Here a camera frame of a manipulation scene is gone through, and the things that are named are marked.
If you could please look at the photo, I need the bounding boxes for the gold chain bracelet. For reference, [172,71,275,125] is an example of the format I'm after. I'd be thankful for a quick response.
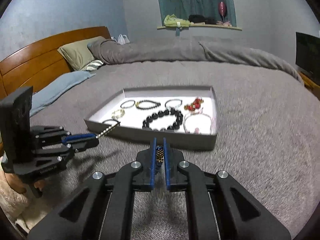
[111,108,126,120]

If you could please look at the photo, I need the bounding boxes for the thin grey bangle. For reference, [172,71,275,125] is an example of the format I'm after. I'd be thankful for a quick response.
[120,100,136,109]

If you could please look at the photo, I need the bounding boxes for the small dark garnet bead bracelet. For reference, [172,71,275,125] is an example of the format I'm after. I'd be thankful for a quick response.
[135,100,161,111]

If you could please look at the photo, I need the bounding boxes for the pink woven cord bracelet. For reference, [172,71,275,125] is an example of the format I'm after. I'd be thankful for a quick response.
[183,107,217,135]

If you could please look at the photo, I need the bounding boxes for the silver bangle rings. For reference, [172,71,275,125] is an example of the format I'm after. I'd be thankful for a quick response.
[164,99,183,110]

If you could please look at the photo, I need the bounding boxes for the large dark wooden bead bracelet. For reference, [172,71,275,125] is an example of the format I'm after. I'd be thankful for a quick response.
[141,108,184,132]

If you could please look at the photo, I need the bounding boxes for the red bead gold bracelet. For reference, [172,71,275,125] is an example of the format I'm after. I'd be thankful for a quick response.
[184,97,205,112]

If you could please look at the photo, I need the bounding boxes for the person's left hand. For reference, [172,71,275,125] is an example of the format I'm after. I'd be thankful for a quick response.
[3,172,47,194]

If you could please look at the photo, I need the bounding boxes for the light blue pillow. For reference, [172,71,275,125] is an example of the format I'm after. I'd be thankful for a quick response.
[30,71,95,117]

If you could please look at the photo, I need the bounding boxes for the striped pillow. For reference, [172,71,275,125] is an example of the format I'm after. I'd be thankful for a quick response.
[81,60,104,72]

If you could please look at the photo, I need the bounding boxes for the grey bed blanket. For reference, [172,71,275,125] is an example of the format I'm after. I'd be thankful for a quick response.
[23,61,319,239]

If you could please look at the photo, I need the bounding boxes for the wooden headboard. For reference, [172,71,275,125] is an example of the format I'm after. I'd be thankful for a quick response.
[1,26,111,99]

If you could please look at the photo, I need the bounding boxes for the olive green pillow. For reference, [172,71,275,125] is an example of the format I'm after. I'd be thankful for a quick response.
[57,36,105,71]

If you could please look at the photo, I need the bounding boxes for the grey duvet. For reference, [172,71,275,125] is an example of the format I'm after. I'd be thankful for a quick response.
[87,36,303,83]

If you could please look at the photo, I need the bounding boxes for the grey shallow cardboard tray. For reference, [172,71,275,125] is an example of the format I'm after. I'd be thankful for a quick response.
[85,86,218,151]

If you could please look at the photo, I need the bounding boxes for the white plastic bag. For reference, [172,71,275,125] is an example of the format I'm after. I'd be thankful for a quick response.
[111,34,130,45]

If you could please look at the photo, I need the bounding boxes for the green cloth on sill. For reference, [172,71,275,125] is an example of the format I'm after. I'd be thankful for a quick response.
[163,14,190,28]

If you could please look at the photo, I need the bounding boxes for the wooden tv stand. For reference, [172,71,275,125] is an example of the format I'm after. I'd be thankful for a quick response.
[298,72,320,100]

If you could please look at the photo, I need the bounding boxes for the wooden window sill shelf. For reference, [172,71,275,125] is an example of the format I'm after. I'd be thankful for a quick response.
[157,23,242,31]

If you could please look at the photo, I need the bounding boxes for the black clothes on sill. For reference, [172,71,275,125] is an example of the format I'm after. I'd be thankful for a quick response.
[188,14,216,25]

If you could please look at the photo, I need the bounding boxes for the black television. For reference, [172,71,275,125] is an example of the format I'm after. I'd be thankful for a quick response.
[296,32,320,80]

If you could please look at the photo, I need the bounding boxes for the pink wine glass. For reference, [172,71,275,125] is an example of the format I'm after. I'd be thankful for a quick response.
[218,1,227,22]

